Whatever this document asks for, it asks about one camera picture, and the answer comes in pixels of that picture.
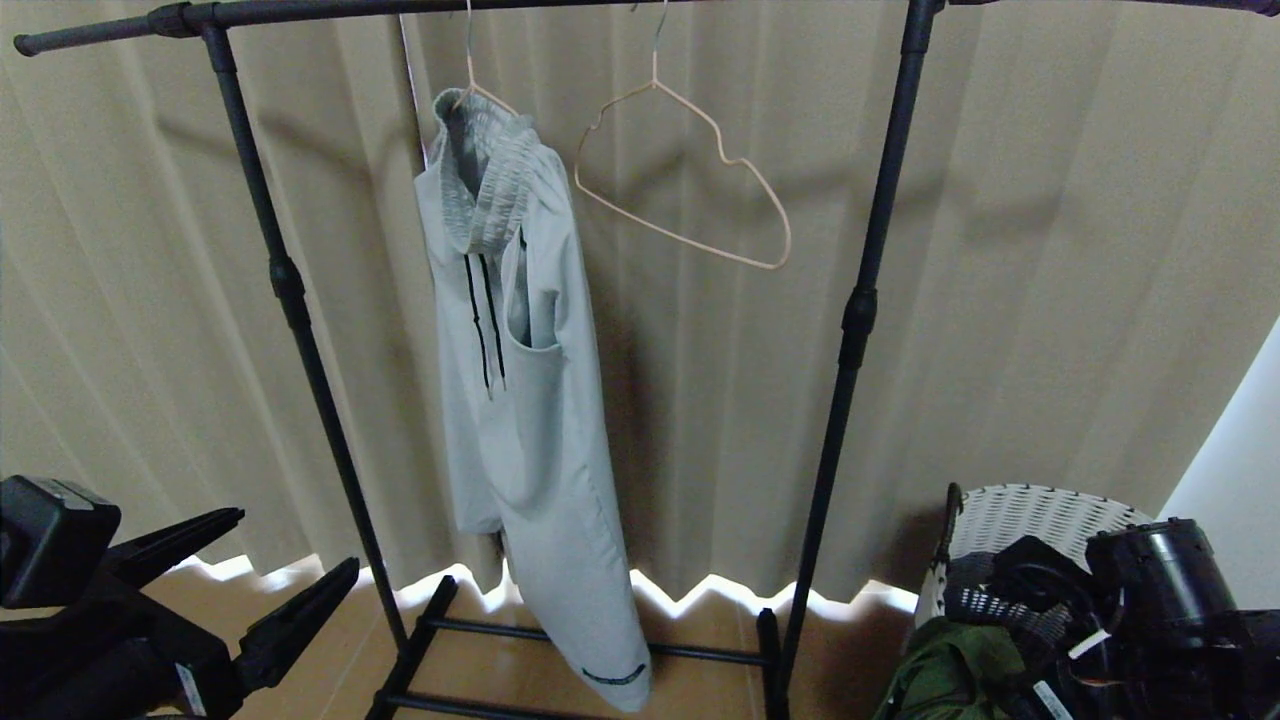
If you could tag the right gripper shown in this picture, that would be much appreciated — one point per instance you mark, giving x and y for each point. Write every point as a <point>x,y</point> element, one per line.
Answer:
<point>1075,680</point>

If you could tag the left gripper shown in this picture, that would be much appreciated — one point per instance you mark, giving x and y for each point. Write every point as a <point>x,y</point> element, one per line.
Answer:
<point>90,660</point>

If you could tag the green garment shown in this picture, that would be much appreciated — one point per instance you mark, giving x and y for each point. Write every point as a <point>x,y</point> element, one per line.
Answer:
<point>950,670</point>

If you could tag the pale grey shorts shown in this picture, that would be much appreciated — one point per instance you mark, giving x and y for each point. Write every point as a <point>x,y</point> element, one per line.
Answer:
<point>540,450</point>

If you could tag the pink clothes hanger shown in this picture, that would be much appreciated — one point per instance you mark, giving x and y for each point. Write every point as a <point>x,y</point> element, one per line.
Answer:
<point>655,60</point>
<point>469,60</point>

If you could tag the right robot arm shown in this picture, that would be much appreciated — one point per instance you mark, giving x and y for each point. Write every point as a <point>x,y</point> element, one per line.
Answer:
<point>1160,580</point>

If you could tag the white laundry basket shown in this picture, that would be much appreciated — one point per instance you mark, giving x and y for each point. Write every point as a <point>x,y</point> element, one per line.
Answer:
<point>1030,510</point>

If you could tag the black clothes rack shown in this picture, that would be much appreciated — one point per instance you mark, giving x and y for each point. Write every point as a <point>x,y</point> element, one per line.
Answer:
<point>290,290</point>

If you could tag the beige curtain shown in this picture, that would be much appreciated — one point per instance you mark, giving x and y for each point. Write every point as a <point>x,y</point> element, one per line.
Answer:
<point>1000,250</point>

